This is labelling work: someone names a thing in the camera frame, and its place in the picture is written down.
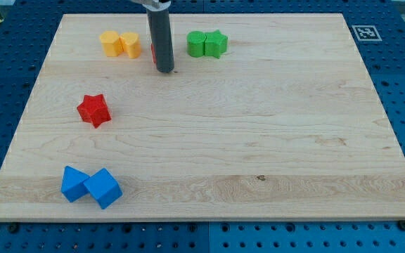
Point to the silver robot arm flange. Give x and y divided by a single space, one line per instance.
153 5

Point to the green star block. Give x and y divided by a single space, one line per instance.
215 44

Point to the green circle block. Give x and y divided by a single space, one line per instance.
196 44

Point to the red star block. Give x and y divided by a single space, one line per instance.
94 110

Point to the wooden board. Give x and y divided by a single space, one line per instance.
285 126

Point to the red block behind rod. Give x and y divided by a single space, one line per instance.
152 48

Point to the yellow heart block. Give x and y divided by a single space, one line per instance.
131 44

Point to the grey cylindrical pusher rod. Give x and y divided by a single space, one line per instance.
161 37

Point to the blue cube block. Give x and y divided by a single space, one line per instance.
103 188

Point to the yellow hexagon block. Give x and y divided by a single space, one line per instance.
111 44

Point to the blue triangle block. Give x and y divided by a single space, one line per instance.
73 187

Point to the white fiducial marker tag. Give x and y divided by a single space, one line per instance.
366 33

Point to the black board clamp screw left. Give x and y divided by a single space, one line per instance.
13 228

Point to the black board clamp screw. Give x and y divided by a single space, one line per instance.
401 225
13 228

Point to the black board clamp screw right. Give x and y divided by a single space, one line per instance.
401 225

